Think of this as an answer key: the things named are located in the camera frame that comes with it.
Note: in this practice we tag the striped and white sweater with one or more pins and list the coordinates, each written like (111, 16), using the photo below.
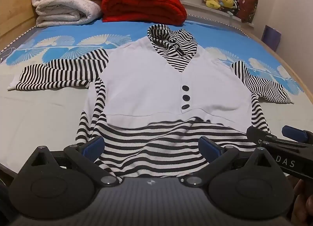
(146, 81)

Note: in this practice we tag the white folded blanket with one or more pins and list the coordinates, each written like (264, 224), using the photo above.
(66, 1)

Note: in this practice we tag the red folded blanket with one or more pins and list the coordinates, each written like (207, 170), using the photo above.
(141, 3)

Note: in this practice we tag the person's right hand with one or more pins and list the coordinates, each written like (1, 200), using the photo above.
(304, 201)

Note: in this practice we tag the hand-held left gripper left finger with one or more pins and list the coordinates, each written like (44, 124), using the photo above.
(94, 146)

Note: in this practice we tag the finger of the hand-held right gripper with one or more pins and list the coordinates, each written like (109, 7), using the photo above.
(255, 133)
(292, 132)

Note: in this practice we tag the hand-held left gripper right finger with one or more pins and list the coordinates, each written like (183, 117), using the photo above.
(209, 146)

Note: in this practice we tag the purple box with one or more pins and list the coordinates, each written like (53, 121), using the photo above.
(271, 37)

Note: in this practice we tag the blue patterned bedsheet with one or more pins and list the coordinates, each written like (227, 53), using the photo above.
(49, 113)

